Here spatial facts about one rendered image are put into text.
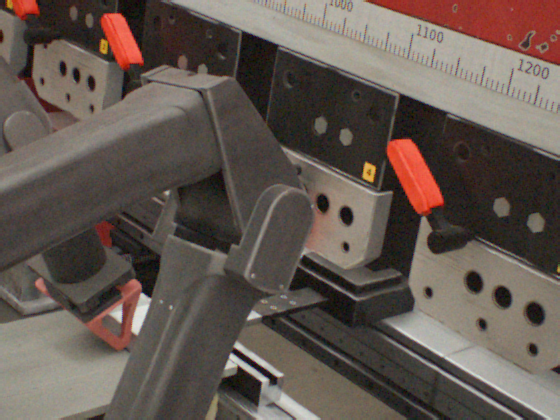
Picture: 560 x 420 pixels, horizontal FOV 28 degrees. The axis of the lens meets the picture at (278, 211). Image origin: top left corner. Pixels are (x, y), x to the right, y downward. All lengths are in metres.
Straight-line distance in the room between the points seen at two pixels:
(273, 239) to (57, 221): 0.14
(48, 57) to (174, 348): 0.65
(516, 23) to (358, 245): 0.24
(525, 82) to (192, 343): 0.31
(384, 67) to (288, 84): 0.12
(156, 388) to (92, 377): 0.38
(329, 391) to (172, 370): 2.48
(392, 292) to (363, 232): 0.39
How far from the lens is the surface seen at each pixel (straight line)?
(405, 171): 0.87
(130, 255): 1.72
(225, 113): 0.70
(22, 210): 0.65
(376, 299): 1.33
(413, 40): 0.91
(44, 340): 1.17
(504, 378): 1.29
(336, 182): 0.98
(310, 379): 3.25
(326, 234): 0.99
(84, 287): 1.09
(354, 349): 1.39
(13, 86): 1.03
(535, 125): 0.85
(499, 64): 0.86
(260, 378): 1.15
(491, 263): 0.88
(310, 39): 0.99
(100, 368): 1.13
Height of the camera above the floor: 1.56
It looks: 21 degrees down
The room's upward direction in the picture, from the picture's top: 9 degrees clockwise
